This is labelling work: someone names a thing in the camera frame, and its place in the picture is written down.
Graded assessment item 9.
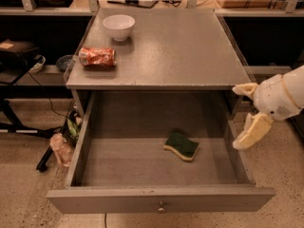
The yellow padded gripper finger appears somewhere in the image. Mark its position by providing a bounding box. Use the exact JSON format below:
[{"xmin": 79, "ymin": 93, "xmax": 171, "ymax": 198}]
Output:
[
  {"xmin": 232, "ymin": 83, "xmax": 258, "ymax": 100},
  {"xmin": 233, "ymin": 113, "xmax": 274, "ymax": 150}
]

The dark bowl on shelf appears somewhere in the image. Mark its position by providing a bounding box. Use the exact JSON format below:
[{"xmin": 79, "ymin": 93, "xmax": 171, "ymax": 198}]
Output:
[{"xmin": 56, "ymin": 55, "xmax": 73, "ymax": 71}]

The metal drawer knob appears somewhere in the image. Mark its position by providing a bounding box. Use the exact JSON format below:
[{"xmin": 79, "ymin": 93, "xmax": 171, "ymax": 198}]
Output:
[{"xmin": 157, "ymin": 201, "xmax": 167, "ymax": 214}]

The green yellow sponge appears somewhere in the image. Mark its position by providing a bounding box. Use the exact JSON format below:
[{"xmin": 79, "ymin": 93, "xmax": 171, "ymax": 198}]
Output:
[{"xmin": 163, "ymin": 132, "xmax": 199, "ymax": 162}]

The black stand with legs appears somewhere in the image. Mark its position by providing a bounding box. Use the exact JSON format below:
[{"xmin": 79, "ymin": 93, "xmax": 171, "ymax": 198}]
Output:
[{"xmin": 0, "ymin": 55, "xmax": 75, "ymax": 173}]

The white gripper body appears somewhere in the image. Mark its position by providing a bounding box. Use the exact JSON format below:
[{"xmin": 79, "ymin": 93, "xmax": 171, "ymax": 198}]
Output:
[{"xmin": 254, "ymin": 73, "xmax": 302, "ymax": 121}]

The clear plastic bottle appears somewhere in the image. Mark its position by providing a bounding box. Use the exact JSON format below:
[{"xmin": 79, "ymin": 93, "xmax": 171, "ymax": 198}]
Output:
[{"xmin": 49, "ymin": 133, "xmax": 73, "ymax": 167}]

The black bag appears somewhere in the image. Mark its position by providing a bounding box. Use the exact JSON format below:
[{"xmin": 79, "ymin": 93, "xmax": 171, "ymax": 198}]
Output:
[{"xmin": 0, "ymin": 39, "xmax": 40, "ymax": 69}]

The grey cabinet counter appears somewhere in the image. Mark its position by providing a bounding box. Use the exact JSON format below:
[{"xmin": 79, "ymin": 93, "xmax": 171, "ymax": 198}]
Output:
[{"xmin": 66, "ymin": 9, "xmax": 255, "ymax": 110}]

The white bowl on shelf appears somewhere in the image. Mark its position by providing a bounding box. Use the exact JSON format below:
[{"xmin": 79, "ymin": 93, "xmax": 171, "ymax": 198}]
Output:
[{"xmin": 28, "ymin": 55, "xmax": 46, "ymax": 73}]

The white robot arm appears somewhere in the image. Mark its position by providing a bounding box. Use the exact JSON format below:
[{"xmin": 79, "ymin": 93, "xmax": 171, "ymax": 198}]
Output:
[{"xmin": 233, "ymin": 66, "xmax": 304, "ymax": 150}]

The grey open drawer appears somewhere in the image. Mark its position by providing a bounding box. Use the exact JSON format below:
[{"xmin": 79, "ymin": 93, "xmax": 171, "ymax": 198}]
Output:
[{"xmin": 47, "ymin": 91, "xmax": 275, "ymax": 214}]

